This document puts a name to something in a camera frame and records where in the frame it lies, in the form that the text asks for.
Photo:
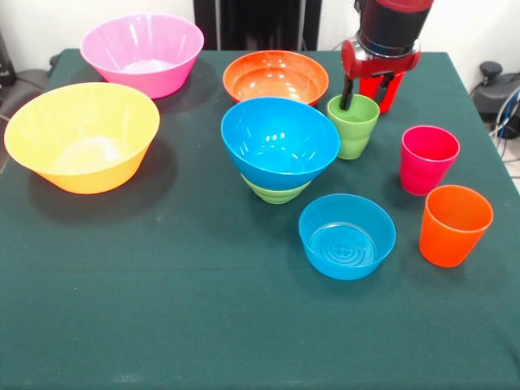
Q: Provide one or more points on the orange plastic cup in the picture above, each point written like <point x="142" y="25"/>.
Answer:
<point x="447" y="243"/>

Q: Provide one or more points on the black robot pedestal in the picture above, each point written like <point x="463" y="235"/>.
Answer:
<point x="252" y="24"/>

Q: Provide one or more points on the green plastic cup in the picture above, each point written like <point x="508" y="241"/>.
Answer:
<point x="353" y="138"/>

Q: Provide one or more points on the magenta plastic cup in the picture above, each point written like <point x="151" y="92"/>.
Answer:
<point x="422" y="174"/>

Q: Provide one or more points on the large smooth blue bowl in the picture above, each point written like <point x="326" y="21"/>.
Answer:
<point x="264" y="134"/>

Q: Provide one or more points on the small ringed blue bowl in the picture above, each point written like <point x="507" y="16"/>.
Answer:
<point x="345" y="248"/>

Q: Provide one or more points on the red plastic cup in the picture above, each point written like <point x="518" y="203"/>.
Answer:
<point x="369" y="97"/>

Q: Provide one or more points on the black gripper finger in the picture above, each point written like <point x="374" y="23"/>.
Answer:
<point x="347" y="95"/>
<point x="385" y="87"/>

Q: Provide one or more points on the large yellow-orange plastic bowl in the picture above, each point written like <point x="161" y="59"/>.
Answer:
<point x="61" y="122"/>

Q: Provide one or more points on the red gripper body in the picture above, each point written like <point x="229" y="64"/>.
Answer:
<point x="382" y="67"/>

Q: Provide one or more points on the small green plastic bowl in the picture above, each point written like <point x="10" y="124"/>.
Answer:
<point x="276" y="195"/>

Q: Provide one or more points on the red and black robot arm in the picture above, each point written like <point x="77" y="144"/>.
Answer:
<point x="392" y="24"/>

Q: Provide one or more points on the orange-red plastic bowl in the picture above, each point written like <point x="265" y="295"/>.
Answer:
<point x="276" y="73"/>

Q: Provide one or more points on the dark green tablecloth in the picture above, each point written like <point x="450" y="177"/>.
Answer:
<point x="243" y="325"/>

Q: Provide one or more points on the large pink plastic bowl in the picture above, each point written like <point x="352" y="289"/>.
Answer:
<point x="142" y="77"/>

